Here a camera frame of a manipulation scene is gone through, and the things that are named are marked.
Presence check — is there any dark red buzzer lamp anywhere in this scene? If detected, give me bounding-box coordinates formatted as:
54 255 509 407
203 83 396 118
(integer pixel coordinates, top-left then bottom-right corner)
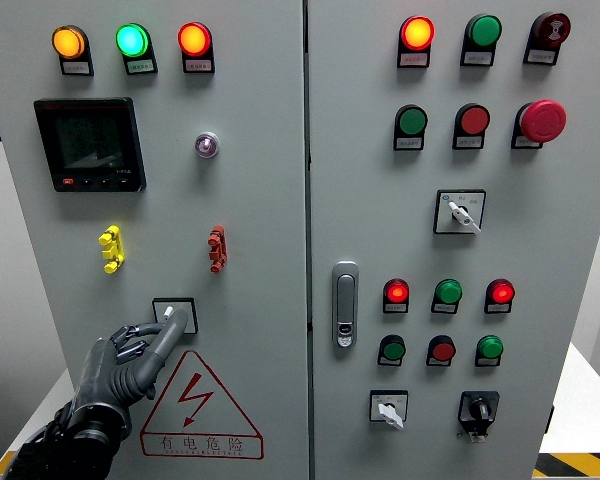
531 12 572 49

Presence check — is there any large green push button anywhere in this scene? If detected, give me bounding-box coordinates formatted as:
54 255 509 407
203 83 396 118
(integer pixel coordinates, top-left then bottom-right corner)
395 104 429 137

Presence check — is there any white round lamp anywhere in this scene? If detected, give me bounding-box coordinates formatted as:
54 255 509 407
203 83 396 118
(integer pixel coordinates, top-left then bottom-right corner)
194 131 220 160

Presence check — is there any yellow lit round lamp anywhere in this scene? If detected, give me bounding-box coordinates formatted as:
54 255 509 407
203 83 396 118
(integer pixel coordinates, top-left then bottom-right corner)
51 25 87 61

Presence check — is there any large red push button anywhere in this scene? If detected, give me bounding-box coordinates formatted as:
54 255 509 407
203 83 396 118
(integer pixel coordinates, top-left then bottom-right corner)
455 103 491 137

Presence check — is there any large red lit lamp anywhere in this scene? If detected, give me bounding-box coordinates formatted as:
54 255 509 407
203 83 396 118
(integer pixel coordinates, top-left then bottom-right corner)
399 15 436 52
177 22 214 58

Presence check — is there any small yellow handle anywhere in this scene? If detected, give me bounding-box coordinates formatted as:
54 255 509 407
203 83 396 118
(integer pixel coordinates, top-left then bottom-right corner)
98 224 126 274

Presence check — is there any black display meter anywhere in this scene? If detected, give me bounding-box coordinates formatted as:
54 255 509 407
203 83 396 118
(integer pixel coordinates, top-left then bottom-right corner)
33 97 148 193

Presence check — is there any red warning triangle sticker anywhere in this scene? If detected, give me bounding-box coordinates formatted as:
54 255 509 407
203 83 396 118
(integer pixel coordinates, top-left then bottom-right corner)
139 349 265 460

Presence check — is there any pale grey cabinet door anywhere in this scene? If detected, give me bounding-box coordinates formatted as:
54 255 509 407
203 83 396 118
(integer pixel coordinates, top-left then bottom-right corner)
307 0 600 480
0 0 311 480

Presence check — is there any black-handled turn switch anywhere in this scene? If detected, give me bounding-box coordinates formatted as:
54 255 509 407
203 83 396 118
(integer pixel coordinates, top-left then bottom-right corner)
456 390 501 444

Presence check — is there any silver door lock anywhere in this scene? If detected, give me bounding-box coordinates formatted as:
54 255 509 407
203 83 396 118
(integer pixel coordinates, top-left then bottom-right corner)
331 260 360 350

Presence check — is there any large white-handled turn switch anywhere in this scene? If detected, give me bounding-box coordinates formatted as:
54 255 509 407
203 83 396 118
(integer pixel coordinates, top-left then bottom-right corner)
432 188 487 236

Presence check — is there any small green push button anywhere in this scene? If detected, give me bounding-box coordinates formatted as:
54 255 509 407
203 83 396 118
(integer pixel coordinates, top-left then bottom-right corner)
379 334 407 362

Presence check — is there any small red push button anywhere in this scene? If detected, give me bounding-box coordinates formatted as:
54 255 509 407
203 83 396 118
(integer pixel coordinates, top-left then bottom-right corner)
427 335 457 363

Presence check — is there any green lit round lamp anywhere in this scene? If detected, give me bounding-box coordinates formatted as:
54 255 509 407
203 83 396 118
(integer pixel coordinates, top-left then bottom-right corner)
115 23 151 59

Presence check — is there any large red stop button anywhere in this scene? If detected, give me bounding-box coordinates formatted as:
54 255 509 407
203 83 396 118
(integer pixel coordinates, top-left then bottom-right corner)
518 99 568 144

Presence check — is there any small red lit lamp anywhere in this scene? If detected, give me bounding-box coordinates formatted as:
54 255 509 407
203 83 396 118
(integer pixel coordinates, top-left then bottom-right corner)
485 278 516 305
383 278 410 305

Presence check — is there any large green round lamp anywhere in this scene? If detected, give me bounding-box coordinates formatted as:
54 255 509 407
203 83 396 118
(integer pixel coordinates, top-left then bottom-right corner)
464 14 503 49

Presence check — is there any small green round lamp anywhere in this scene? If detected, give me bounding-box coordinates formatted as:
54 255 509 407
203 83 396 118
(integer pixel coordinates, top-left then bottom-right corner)
476 335 505 361
434 278 464 305

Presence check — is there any small white-handled turn switch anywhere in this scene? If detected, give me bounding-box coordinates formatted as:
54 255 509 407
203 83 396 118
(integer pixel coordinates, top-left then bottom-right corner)
368 389 410 431

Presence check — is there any small red handle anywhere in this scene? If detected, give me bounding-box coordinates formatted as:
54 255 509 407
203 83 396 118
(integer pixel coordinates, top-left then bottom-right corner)
207 224 228 274

